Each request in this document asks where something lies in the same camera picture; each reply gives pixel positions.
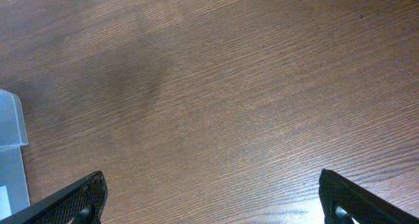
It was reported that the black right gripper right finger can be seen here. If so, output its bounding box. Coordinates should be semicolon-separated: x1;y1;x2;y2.
319;169;418;224

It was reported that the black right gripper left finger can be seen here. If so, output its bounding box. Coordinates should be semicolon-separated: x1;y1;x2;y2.
1;171;108;224

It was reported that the clear plastic storage container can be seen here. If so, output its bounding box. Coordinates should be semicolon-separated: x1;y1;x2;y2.
1;90;30;215

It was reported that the white label in container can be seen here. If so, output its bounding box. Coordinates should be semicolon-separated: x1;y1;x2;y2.
0;186;12;220

